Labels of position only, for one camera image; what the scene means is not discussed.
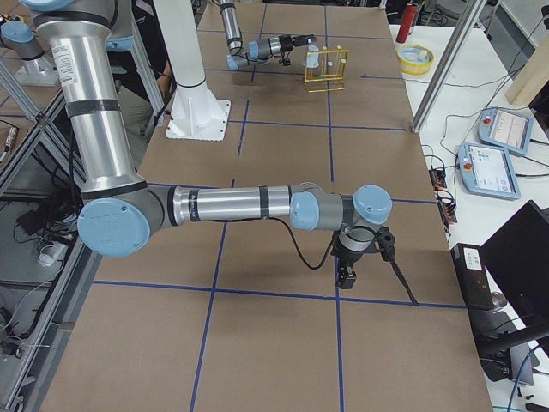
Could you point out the red bottle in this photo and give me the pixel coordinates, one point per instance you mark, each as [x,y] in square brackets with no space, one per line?
[406,22]

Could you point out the far teach pendant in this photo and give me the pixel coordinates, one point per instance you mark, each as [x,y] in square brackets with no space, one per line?
[505,129]

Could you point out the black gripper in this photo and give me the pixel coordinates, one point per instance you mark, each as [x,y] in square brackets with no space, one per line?
[285,43]
[347,259]

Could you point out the near orange black adapter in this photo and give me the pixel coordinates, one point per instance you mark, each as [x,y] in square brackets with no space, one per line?
[446,208]

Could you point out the orange black adapter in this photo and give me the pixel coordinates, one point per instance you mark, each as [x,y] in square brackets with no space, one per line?
[438,178]
[446,208]

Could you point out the near teach pendant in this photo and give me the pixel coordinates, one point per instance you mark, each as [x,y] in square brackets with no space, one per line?
[487,171]

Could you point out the light blue plastic cup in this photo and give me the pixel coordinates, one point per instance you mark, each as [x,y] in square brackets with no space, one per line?
[311,57]

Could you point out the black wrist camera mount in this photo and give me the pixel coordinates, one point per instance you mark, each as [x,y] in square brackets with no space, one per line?
[385,244]

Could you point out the white power strip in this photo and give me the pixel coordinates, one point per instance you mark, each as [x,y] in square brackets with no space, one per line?
[50,253]

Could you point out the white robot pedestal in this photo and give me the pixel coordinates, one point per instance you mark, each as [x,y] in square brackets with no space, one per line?
[196,114]

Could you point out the black computer monitor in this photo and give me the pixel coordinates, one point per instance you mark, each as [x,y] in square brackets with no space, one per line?
[516,256]

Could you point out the teach pendant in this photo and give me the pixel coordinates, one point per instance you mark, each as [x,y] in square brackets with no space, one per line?
[487,171]
[505,129]

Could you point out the yellow tape roll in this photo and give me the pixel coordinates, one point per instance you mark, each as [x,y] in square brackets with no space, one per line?
[415,60]

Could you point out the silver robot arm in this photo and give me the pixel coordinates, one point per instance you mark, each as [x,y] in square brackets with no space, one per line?
[17,35]
[121,211]

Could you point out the gold wire cup holder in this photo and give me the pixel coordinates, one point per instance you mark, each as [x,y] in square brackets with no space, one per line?
[330,75]

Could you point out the black desktop computer box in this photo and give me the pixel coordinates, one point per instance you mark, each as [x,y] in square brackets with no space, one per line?
[472,278]

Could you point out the wooden board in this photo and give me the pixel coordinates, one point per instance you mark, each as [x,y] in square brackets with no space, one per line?
[532,78]

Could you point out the far orange black adapter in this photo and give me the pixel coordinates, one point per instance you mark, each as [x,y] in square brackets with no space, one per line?
[438,178]

